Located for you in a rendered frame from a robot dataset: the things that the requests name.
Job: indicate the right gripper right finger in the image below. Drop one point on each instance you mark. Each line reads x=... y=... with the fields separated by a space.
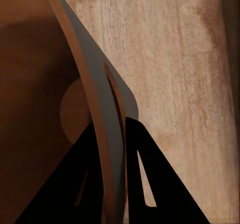
x=175 y=204

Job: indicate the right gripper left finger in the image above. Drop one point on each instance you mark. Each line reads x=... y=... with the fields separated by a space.
x=54 y=203

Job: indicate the trash can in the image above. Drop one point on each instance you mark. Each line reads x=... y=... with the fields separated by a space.
x=55 y=81

